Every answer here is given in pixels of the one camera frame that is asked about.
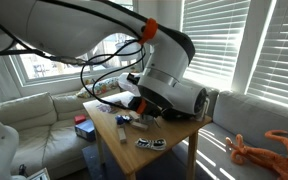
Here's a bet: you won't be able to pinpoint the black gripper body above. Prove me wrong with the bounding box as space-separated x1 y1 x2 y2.
128 97 161 117

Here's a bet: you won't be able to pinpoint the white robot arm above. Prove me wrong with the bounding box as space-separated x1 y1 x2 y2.
0 0 207 117

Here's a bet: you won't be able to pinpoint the silver metal cup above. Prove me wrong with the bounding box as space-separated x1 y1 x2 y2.
139 115 155 125

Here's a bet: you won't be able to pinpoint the wooden block near cup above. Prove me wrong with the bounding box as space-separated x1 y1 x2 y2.
131 122 148 130

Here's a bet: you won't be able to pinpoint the small wooden block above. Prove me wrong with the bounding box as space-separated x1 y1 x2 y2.
129 111 139 120

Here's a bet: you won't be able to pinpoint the black toy car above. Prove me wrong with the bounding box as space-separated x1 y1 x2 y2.
122 115 133 122

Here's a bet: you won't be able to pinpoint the blue toy car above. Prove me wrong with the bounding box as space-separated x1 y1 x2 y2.
115 115 125 125

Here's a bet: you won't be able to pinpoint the light wooden block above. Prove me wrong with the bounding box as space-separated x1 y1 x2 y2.
118 128 127 143

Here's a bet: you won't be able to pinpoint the wooden table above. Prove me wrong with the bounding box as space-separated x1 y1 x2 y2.
84 100 211 180

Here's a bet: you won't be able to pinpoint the white black striped sunglasses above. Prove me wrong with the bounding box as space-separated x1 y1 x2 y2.
135 138 167 150

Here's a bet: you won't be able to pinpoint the floral pillow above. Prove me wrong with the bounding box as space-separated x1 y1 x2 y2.
76 77 118 98

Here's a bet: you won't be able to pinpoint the blue box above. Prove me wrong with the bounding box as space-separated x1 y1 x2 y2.
75 120 96 142

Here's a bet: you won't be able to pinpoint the red box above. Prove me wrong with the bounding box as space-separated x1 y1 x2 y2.
74 114 86 124

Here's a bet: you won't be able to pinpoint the grey fabric sofa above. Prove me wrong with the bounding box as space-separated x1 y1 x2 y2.
194 87 288 180

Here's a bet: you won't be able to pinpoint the cream leather sofa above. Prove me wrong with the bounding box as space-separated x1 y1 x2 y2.
0 87 122 180

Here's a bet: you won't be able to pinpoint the orange plush octopus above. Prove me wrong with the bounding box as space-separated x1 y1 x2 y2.
225 130 288 180

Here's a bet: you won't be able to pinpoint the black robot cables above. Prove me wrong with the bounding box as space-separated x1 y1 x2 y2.
0 9 147 109

